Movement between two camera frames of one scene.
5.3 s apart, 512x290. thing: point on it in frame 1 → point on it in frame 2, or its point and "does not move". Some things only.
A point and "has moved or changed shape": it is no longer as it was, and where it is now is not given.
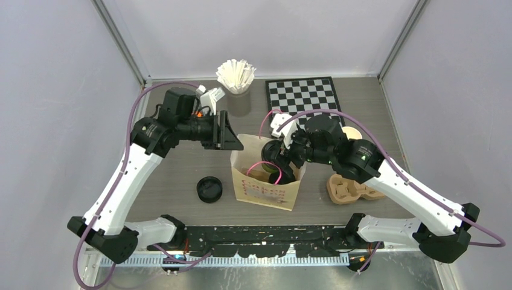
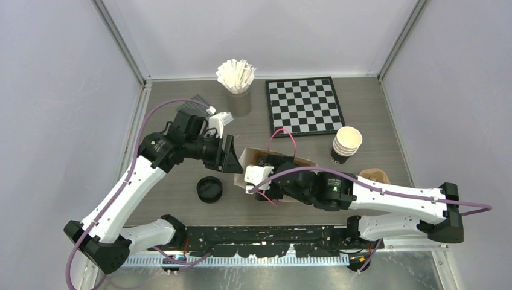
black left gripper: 223,136 → 230,164
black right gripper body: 300,144 → 276,191
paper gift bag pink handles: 253,183 has moved or changed shape
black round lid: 209,189 does not move
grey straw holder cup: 239,105 does not move
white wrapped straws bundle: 236,75 does not move
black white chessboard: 291,96 does not move
